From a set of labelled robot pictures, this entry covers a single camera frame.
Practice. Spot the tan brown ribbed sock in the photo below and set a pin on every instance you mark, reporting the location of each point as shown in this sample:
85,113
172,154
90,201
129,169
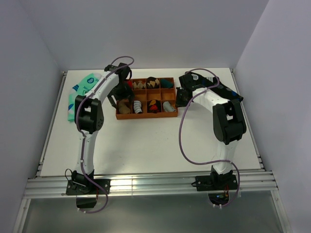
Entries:
123,108

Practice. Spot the beige argyle rolled sock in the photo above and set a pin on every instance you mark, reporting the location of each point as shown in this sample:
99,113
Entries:
139,85

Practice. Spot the mint green patterned sock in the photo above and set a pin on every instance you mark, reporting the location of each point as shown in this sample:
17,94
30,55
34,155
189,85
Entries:
84,86

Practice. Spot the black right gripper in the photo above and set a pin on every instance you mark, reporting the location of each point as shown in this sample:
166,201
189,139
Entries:
179,103

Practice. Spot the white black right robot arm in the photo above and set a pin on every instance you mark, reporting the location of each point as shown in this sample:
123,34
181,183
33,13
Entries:
228,125

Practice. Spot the orange compartment tray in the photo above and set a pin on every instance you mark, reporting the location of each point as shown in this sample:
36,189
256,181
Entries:
153,98

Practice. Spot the white striped rolled sock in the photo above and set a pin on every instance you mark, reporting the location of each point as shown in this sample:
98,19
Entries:
137,107

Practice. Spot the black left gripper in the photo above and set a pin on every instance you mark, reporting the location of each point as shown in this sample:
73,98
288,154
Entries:
127,94

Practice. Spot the black red argyle rolled sock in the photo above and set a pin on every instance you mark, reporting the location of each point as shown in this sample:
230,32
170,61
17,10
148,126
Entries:
154,106

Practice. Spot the dark teal rolled sock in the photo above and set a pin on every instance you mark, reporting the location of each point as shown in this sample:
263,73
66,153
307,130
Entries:
166,84

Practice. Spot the aluminium table edge rail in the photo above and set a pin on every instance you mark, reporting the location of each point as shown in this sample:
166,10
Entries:
140,156

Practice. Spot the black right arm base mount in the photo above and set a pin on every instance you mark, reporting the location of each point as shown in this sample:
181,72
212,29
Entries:
221,183

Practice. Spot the grey rolled sock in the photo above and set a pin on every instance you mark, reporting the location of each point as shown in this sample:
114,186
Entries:
167,107

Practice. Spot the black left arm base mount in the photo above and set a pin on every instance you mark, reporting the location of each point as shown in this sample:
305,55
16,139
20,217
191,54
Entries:
86,190

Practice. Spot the brown argyle rolled sock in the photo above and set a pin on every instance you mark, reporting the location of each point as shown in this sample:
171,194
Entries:
152,83

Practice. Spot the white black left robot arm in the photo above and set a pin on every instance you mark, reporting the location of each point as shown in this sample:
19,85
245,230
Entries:
89,119

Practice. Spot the black blue patterned sock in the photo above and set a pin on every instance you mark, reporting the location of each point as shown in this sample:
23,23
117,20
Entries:
193,81

